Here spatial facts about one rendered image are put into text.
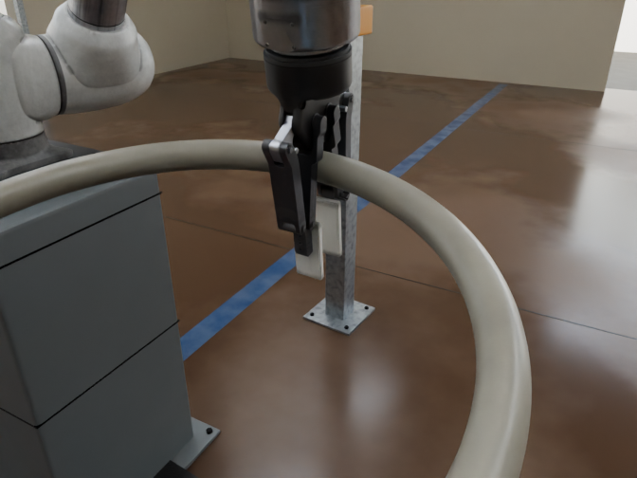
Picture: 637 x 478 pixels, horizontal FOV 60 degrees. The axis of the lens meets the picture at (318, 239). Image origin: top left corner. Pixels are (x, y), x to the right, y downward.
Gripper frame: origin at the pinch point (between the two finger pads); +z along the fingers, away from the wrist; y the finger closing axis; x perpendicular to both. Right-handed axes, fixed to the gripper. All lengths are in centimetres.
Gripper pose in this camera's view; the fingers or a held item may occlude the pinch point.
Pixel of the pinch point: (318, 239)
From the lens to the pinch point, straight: 57.7
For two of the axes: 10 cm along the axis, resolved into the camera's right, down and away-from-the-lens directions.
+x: 8.8, 2.4, -4.1
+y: -4.7, 5.3, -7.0
